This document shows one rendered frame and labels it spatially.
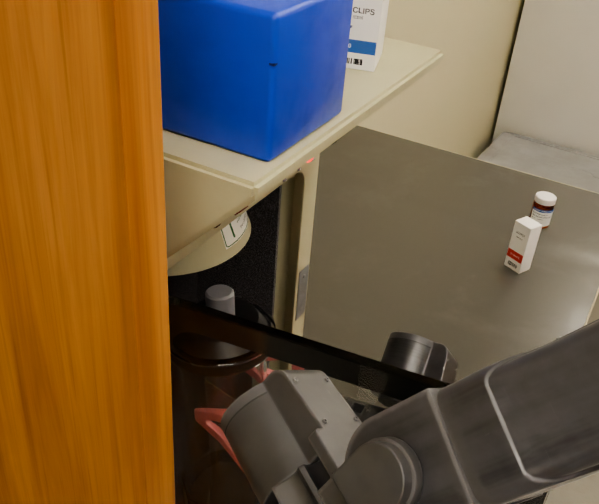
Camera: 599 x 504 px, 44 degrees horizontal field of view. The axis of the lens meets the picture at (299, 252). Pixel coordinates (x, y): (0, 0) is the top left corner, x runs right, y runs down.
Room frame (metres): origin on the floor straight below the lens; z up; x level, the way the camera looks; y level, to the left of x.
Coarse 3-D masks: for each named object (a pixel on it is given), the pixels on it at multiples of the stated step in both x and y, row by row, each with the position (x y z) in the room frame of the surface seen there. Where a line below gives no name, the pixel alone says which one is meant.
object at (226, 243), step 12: (240, 216) 0.62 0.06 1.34; (228, 228) 0.59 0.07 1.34; (240, 228) 0.61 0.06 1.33; (216, 240) 0.58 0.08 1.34; (228, 240) 0.59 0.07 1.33; (240, 240) 0.60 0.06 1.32; (192, 252) 0.56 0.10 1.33; (204, 252) 0.57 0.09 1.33; (216, 252) 0.57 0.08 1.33; (228, 252) 0.58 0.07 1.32; (180, 264) 0.55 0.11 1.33; (192, 264) 0.55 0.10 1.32; (204, 264) 0.56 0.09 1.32; (216, 264) 0.57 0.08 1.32
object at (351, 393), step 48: (192, 336) 0.41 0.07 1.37; (240, 336) 0.39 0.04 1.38; (288, 336) 0.39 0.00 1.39; (192, 384) 0.41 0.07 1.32; (240, 384) 0.39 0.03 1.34; (336, 384) 0.37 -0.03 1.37; (384, 384) 0.36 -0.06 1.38; (432, 384) 0.35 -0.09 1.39; (192, 432) 0.41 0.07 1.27; (192, 480) 0.41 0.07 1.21; (240, 480) 0.39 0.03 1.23
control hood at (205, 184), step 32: (384, 64) 0.60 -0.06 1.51; (416, 64) 0.61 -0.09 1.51; (352, 96) 0.52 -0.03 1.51; (384, 96) 0.54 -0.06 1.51; (320, 128) 0.46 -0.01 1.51; (352, 128) 0.49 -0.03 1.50; (192, 160) 0.40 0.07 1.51; (224, 160) 0.40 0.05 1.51; (256, 160) 0.40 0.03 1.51; (288, 160) 0.41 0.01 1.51; (192, 192) 0.39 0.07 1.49; (224, 192) 0.38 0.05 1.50; (256, 192) 0.37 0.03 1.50; (192, 224) 0.39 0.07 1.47
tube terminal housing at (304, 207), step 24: (312, 168) 0.70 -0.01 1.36; (288, 192) 0.71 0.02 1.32; (312, 192) 0.70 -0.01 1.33; (288, 216) 0.71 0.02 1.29; (312, 216) 0.71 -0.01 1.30; (288, 240) 0.72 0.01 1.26; (168, 264) 0.48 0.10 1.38; (288, 264) 0.72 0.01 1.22; (288, 288) 0.72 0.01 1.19; (288, 312) 0.72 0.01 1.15
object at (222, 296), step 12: (216, 288) 0.57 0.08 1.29; (228, 288) 0.57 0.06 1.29; (204, 300) 0.59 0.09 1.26; (216, 300) 0.55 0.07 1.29; (228, 300) 0.55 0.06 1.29; (240, 300) 0.59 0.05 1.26; (228, 312) 0.55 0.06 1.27; (240, 312) 0.57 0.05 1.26; (252, 312) 0.57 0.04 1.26; (264, 324) 0.56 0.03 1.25
